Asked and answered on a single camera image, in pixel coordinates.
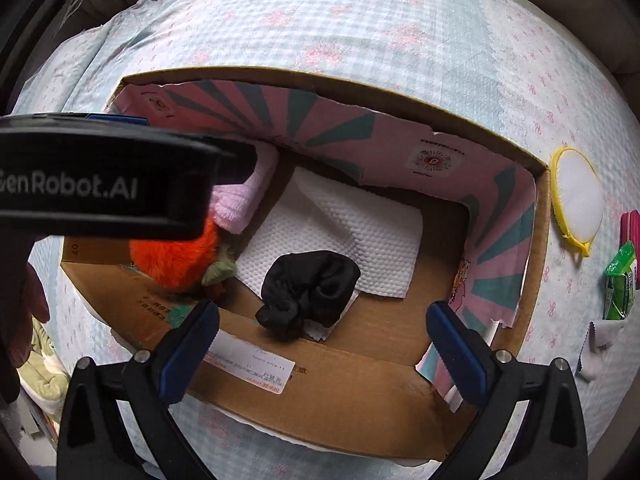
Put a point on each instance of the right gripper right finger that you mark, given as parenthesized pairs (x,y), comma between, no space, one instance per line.
(551,442)

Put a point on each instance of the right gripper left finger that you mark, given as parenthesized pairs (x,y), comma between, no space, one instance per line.
(93,441)

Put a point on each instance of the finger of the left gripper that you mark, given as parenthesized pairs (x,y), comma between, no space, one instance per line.
(123,119)

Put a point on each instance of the grey white cloth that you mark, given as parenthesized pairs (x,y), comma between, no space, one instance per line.
(601,335)

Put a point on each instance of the orange fluffy pompom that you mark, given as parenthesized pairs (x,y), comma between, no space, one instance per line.
(182,265)

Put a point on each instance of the pink sock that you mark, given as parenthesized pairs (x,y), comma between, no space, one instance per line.
(232,206)

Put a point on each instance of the magenta zip pouch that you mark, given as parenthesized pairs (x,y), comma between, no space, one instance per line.
(629,239)

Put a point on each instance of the white paper towel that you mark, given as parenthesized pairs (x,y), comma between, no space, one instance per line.
(315,213)

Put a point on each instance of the yellow rimmed white round pad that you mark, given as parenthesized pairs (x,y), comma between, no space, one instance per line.
(577,198)

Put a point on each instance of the black scrunchie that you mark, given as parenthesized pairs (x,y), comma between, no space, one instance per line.
(307,294)

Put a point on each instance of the person's left hand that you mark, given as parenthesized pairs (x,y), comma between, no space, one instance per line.
(22,300)

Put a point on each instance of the green yellow blanket pile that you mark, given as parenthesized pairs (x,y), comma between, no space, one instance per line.
(43,376)

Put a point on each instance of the open cardboard box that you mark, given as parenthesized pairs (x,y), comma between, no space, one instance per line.
(376,386)

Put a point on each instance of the checkered floral bedsheet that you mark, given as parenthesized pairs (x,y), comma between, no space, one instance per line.
(500,63)

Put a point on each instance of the right brown curtain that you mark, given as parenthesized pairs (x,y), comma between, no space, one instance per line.
(609,29)

